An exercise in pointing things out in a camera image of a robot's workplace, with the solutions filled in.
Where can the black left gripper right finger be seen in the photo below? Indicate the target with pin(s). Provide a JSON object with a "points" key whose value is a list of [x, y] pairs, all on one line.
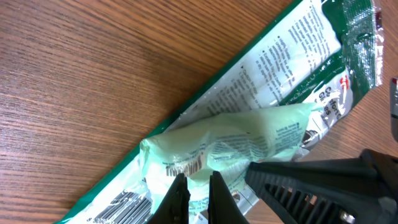
{"points": [[222, 208]]}

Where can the green white gloves packet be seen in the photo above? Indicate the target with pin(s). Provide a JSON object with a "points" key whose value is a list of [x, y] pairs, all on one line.
{"points": [[323, 52]]}

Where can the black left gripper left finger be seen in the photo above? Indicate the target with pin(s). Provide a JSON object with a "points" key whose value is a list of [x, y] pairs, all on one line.
{"points": [[174, 207]]}

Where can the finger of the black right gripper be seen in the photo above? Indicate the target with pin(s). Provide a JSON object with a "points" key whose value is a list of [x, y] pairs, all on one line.
{"points": [[356, 190]]}

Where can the light green wipes sachet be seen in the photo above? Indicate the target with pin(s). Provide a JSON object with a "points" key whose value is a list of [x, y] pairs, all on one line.
{"points": [[226, 143]]}

